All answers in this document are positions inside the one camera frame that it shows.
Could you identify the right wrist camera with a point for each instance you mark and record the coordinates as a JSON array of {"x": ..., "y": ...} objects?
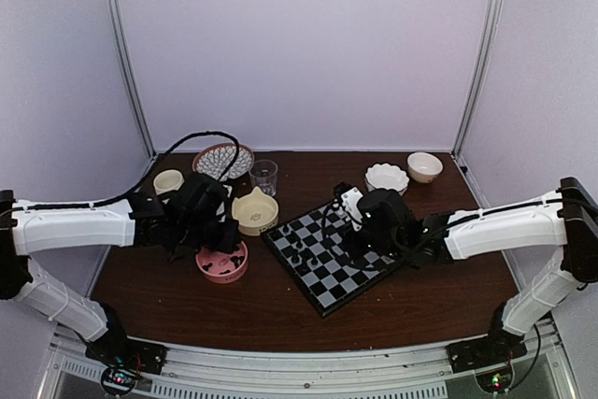
[{"x": 348, "y": 197}]

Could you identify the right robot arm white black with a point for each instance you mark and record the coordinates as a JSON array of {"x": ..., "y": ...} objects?
[{"x": 565, "y": 219}]

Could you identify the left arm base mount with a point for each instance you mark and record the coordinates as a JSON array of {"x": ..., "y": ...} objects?
[{"x": 128, "y": 354}]

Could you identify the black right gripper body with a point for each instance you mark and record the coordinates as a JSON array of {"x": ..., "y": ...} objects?
[{"x": 381, "y": 245}]

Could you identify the clear drinking glass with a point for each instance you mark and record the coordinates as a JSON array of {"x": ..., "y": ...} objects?
[{"x": 264, "y": 174}]

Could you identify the cream cat-shaped bowl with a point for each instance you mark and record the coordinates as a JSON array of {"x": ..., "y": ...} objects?
[{"x": 255, "y": 212}]

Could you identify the right aluminium frame post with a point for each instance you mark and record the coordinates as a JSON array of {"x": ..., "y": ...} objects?
[{"x": 491, "y": 23}]

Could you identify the left aluminium frame post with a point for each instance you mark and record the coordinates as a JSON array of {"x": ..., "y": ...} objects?
[{"x": 128, "y": 76}]

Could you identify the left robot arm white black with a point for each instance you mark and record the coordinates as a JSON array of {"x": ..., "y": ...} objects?
[{"x": 134, "y": 219}]

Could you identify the black white chessboard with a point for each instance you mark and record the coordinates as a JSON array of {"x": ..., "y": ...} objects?
[{"x": 344, "y": 271}]

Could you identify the aluminium front rail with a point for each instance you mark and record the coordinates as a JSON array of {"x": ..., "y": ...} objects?
[{"x": 421, "y": 371}]

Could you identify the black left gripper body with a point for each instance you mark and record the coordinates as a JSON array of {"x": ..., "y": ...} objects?
[{"x": 196, "y": 234}]

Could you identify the white mug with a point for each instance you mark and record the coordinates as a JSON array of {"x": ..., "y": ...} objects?
[{"x": 167, "y": 181}]

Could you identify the aluminium frame post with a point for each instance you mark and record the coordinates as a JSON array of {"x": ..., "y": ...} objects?
[
  {"x": 491, "y": 23},
  {"x": 128, "y": 76}
]

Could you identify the pink cat-shaped bowl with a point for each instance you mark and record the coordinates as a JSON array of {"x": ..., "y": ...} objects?
[{"x": 223, "y": 268}]

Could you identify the cream round bowl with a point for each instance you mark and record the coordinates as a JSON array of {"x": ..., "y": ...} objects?
[{"x": 424, "y": 167}]

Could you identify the patterned ceramic plate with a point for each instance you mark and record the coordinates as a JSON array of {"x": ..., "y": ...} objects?
[{"x": 224, "y": 161}]

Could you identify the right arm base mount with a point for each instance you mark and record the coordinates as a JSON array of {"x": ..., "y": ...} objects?
[{"x": 481, "y": 352}]

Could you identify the white scalloped bowl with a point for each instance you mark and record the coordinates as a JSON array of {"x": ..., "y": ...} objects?
[{"x": 386, "y": 176}]

